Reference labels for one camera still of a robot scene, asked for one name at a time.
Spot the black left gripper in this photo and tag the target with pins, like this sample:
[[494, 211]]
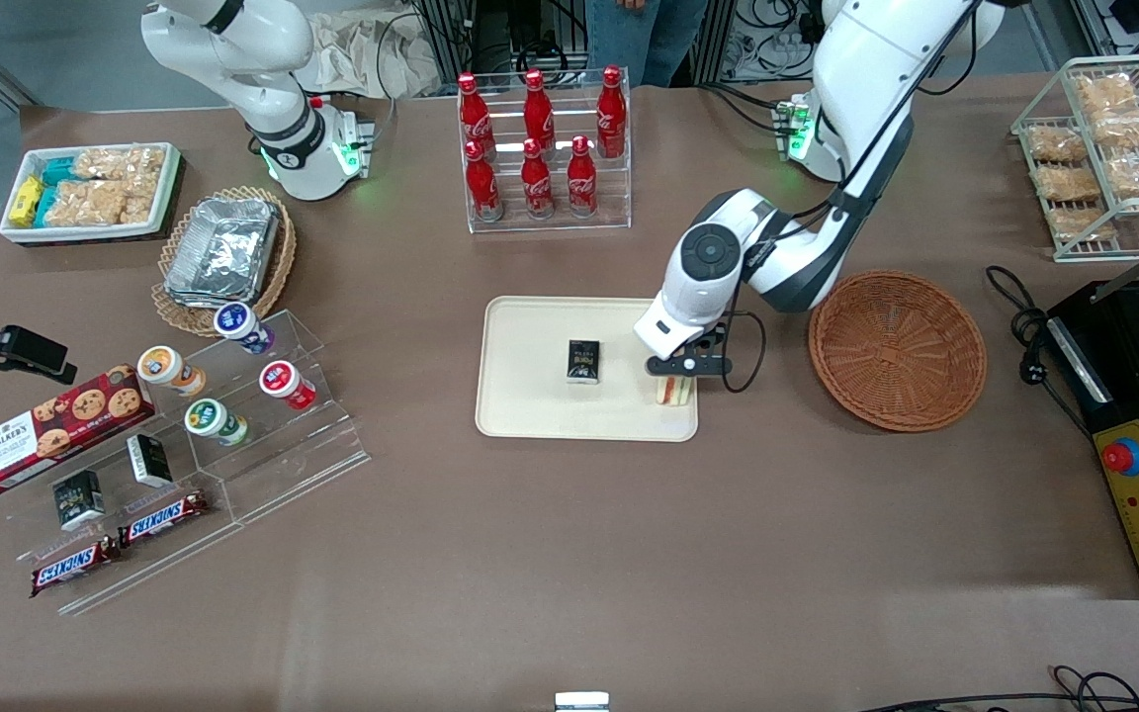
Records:
[[708, 338]]

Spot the triangular sandwich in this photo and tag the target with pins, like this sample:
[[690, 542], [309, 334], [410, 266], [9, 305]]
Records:
[[673, 393]]

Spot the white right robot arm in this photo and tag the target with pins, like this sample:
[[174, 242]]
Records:
[[233, 49]]

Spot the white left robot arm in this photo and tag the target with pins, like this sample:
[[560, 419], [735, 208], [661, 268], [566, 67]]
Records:
[[866, 59]]

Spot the cream plastic tray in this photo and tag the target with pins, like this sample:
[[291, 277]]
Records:
[[530, 396]]

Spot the brown round wicker basket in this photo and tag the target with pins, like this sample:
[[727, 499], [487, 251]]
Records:
[[896, 351]]

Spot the light oval wicker basket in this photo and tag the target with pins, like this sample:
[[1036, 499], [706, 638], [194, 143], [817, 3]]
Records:
[[278, 267]]

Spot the person's bare hand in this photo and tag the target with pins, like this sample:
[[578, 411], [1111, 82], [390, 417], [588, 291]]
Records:
[[631, 4]]

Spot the red Walkers cookie box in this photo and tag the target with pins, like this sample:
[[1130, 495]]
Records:
[[45, 435]]

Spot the small black carton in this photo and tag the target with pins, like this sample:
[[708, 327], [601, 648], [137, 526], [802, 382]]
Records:
[[78, 499], [583, 361], [149, 460]]

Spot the orange yogurt cup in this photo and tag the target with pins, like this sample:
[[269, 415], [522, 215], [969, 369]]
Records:
[[162, 366]]

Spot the teal snack packet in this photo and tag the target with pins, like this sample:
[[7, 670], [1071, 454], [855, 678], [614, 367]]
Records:
[[43, 206], [57, 170]]

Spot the yellow snack packet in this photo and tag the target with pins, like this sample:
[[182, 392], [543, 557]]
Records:
[[26, 201]]

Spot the clear acrylic bottle rack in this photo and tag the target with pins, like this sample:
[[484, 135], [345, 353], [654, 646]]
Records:
[[609, 213]]

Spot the green yogurt cup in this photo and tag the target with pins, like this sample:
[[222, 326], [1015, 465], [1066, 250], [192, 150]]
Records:
[[206, 417]]

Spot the purple yogurt cup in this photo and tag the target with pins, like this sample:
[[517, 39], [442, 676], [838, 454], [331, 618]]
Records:
[[236, 322]]

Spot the Snickers chocolate bar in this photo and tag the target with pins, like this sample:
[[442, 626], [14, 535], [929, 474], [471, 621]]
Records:
[[73, 566], [162, 518]]

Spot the white rectangular snack bin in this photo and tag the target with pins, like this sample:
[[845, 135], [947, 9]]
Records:
[[169, 188]]

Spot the red cola bottle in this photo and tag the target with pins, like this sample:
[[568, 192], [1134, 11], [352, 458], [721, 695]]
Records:
[[611, 114], [538, 109], [537, 186], [476, 114], [581, 183], [482, 188]]

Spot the stack of foil containers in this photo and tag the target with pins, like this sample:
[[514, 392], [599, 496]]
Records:
[[223, 247]]

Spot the red yogurt cup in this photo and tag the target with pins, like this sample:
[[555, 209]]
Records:
[[280, 379]]

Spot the clear acrylic stepped display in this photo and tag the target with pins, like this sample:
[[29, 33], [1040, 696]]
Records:
[[283, 465]]

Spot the person in blue jeans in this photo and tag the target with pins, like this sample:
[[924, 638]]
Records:
[[649, 40]]

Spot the small white device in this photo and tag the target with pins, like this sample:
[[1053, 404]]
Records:
[[581, 702]]

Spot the black and yellow control box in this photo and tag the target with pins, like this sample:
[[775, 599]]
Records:
[[1123, 396]]

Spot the crumpled beige cloth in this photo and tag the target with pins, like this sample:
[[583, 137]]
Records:
[[362, 54]]

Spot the red emergency stop button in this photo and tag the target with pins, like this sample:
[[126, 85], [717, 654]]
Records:
[[1122, 457]]

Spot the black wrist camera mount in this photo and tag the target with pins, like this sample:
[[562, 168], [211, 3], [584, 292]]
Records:
[[706, 341]]

